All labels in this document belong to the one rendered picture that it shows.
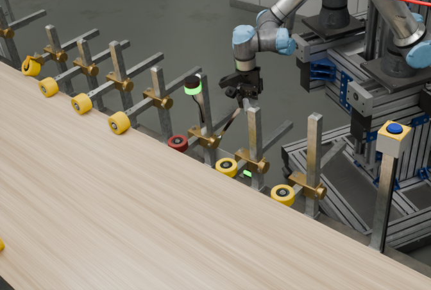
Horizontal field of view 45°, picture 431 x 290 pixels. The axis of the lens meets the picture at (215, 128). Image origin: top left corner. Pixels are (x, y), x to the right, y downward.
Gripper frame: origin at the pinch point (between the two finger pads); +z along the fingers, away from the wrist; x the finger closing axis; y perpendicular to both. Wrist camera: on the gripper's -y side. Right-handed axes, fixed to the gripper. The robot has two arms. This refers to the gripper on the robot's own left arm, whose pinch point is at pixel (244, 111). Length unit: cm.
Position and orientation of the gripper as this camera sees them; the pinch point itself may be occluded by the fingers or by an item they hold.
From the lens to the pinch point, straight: 202.2
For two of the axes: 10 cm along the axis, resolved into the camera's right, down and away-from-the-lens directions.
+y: 9.3, 1.3, -3.4
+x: 3.5, -5.8, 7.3
